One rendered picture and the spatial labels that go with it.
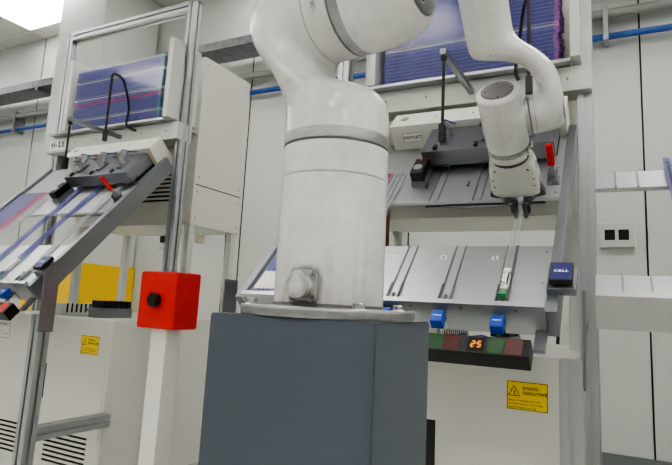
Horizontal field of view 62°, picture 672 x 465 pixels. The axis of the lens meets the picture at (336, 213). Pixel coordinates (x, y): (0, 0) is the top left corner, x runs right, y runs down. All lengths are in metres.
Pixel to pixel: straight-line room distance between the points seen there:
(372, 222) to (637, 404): 2.55
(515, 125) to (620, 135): 2.04
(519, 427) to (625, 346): 1.67
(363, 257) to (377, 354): 0.11
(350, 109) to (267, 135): 3.29
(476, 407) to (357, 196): 0.93
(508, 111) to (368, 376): 0.72
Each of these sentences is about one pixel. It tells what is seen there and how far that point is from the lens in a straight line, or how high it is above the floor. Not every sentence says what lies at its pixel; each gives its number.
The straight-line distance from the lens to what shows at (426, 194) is 1.47.
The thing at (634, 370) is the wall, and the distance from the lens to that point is 3.03.
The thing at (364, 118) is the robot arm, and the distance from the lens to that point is 0.60.
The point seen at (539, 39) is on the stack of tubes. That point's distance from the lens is 1.70.
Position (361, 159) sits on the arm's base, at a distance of 0.59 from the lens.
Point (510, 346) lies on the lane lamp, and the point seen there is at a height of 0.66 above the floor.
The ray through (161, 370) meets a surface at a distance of 1.69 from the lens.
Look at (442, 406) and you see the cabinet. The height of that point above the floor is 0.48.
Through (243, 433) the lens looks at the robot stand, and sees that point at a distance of 0.58.
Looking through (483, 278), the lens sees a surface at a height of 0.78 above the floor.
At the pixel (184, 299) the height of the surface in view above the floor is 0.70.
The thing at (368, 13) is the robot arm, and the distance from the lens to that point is 0.63.
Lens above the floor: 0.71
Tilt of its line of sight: 9 degrees up
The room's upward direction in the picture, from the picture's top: 3 degrees clockwise
